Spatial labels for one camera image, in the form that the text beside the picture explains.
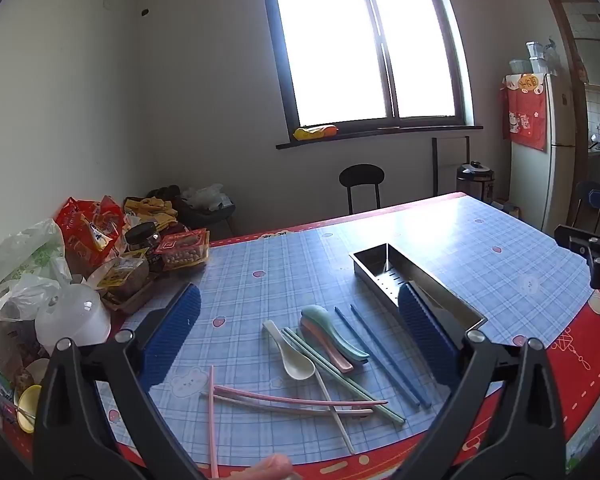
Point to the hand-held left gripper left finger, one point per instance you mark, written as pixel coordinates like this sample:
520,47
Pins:
172,330

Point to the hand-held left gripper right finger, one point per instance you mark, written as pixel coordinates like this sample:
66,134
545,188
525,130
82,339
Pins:
425,332

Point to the stainless steel utensil box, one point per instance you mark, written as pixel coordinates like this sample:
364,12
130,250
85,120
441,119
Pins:
375,260

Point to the pink spoon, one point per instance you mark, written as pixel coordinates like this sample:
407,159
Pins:
337,358

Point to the pink chopstick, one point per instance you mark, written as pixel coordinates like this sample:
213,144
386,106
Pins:
212,420
280,397

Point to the teal green spoon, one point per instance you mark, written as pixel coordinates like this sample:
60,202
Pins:
317,316

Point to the white spoon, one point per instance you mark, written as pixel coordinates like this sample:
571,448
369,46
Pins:
297,367

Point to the person's left hand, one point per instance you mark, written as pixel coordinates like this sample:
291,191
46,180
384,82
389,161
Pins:
270,469

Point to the dark chair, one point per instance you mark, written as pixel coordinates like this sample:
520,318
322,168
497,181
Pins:
587,190

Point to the white refrigerator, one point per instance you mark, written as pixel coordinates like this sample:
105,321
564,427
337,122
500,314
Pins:
555,185

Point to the brown food tray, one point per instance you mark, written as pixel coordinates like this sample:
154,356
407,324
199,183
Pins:
127,280

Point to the cardboard box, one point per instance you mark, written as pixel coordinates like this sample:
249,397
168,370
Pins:
507,208

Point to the clear peanut tray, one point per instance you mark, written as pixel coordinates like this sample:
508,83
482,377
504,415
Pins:
182,250

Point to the dark lidded jar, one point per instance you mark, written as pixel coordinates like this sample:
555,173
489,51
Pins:
142,240

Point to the white plastic bowl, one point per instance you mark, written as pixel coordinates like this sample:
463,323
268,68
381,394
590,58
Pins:
75,315

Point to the red printed cloth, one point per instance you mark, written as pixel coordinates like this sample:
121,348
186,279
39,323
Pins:
525,115

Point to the steel pressure cooker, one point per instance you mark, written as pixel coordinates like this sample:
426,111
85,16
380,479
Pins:
474,182

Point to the yellow packets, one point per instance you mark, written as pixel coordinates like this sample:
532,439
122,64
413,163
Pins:
152,207

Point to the red snack bag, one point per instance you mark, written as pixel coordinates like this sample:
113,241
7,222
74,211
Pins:
85,232

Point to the blue plaid tablecloth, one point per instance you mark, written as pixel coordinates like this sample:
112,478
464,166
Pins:
290,260

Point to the crumpled white plastic bag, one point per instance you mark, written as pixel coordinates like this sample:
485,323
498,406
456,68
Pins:
207,196

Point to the white food bowl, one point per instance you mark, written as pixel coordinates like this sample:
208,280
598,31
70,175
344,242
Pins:
32,372

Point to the clear plastic pitcher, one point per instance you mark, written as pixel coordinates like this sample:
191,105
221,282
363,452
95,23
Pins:
540,57

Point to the clear plastic container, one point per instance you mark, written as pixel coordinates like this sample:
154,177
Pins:
518,66

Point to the yellow cup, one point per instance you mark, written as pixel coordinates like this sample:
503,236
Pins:
27,407

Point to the green printed plastic bag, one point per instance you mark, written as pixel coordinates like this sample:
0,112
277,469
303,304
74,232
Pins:
25,250

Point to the black round stool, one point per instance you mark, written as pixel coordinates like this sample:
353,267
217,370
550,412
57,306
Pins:
361,176

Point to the dark window sill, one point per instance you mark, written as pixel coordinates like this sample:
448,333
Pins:
380,134

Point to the yellow toy on windowsill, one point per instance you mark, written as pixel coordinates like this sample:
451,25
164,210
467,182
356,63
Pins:
315,132

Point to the dark framed window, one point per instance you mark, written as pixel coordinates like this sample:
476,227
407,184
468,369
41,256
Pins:
330,35

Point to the brown door frame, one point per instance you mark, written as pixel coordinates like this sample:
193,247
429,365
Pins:
560,15

